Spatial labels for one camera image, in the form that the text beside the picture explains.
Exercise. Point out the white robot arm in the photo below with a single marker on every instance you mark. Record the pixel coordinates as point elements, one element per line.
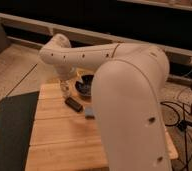
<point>125,95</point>

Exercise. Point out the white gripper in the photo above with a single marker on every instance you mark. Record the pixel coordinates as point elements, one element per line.
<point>65,73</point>

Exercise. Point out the dark grey floor mat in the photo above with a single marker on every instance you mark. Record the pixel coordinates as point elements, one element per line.
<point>16,123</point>

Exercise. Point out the blue sponge block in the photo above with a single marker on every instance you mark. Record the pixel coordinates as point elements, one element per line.
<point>89,113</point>

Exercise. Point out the small black rectangular block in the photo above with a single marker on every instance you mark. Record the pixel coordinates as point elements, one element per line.
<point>74,104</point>

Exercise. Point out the dark round bowl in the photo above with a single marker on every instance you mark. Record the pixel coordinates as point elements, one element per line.
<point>83,85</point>

